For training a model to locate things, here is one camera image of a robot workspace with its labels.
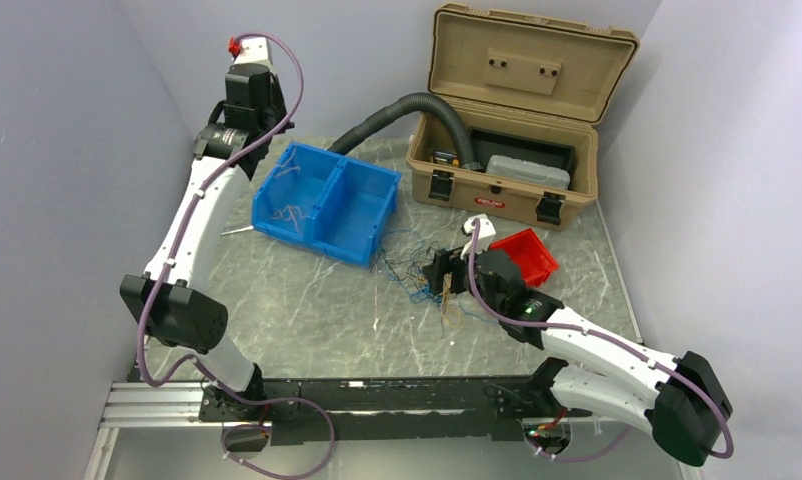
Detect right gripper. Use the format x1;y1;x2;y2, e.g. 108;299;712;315
422;238;505;317

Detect black cable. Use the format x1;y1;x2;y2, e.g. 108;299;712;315
373;241;452;306

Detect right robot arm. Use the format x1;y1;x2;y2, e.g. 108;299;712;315
423;249;733;467

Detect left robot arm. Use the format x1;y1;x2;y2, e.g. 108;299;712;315
119;61;292;420

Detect red storage bin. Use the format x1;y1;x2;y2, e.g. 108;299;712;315
490;228;559;287

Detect yellow black device in case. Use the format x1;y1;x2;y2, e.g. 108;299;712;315
431;150;460;167

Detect blue double storage bin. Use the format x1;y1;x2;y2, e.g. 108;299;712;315
251;142;402;267

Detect grey plastic organiser box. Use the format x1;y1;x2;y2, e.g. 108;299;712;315
486;155;571;189

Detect black tray in case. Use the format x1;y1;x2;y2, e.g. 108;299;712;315
469;127;577;174

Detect silver wrench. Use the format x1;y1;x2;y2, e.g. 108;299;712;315
221;224;254;236

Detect tan tool case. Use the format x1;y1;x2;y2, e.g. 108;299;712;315
407;3;639;230

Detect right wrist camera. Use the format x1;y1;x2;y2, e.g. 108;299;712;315
461;214;496;259

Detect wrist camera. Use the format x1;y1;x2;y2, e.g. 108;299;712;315
228;36;273;69
461;214;496;259

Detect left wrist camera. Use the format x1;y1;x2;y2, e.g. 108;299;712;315
228;36;273;69

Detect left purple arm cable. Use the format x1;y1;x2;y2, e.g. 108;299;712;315
134;33;337;480

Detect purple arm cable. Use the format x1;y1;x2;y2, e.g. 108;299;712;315
465;218;735;464
134;33;337;480

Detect grey corrugated hose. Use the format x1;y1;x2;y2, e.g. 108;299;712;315
327;91;479;172

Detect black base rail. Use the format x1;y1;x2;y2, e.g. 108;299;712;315
198;375;563;446

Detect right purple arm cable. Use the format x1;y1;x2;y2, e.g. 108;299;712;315
465;218;735;464

